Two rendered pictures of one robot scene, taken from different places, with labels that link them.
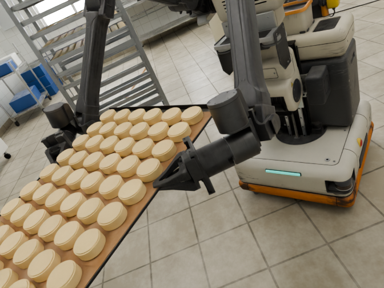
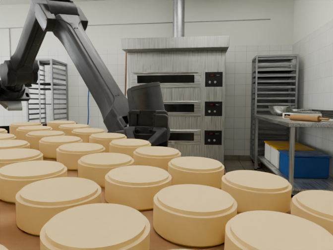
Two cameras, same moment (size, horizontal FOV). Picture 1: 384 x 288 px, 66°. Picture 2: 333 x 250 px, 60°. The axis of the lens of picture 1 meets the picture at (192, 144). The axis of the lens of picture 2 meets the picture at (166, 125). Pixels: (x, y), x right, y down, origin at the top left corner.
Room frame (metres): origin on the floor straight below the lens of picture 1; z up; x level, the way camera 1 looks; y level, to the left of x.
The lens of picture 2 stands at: (0.38, 0.48, 1.06)
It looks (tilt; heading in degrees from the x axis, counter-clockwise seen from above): 4 degrees down; 274
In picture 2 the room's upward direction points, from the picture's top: straight up
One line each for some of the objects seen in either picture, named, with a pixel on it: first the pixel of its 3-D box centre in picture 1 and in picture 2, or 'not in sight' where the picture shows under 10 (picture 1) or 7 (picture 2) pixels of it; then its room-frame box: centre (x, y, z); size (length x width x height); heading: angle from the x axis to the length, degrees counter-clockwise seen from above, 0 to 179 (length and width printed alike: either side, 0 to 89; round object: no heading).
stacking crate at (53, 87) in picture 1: (48, 88); not in sight; (6.42, 2.20, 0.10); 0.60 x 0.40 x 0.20; 175
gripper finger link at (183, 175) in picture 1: (178, 179); (143, 152); (0.45, 0.05, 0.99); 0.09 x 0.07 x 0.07; 89
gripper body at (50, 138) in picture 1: (63, 144); not in sight; (0.83, 0.35, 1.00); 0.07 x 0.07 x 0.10; 88
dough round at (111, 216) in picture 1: (112, 215); (156, 159); (0.42, 0.18, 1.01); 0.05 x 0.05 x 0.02
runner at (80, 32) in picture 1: (81, 32); not in sight; (2.17, 0.35, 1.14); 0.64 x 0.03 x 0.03; 94
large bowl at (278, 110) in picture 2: not in sight; (282, 110); (-0.99, -3.80, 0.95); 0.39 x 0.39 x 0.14
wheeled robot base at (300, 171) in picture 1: (303, 145); not in sight; (1.37, -0.60, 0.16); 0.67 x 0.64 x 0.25; 133
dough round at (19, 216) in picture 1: (23, 215); not in sight; (0.56, 0.39, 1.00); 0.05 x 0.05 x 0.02
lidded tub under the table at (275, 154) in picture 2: not in sight; (291, 156); (-0.99, -3.40, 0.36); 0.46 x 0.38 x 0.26; 177
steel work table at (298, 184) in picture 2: not in sight; (295, 148); (-0.98, -3.25, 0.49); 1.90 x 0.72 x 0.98; 87
